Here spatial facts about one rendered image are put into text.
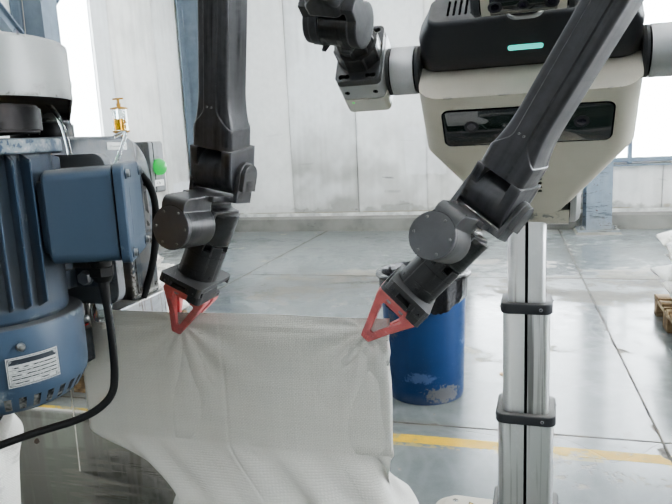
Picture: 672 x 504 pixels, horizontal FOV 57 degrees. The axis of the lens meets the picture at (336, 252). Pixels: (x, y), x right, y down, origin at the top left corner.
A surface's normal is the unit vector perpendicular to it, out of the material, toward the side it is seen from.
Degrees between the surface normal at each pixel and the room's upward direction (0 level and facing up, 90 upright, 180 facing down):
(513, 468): 90
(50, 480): 90
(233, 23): 102
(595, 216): 90
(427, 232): 75
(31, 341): 91
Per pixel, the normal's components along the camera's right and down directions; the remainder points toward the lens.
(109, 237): 0.14, 0.17
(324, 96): -0.26, 0.18
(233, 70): 0.87, 0.25
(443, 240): -0.49, -0.09
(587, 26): -0.65, 0.18
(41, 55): 0.95, 0.01
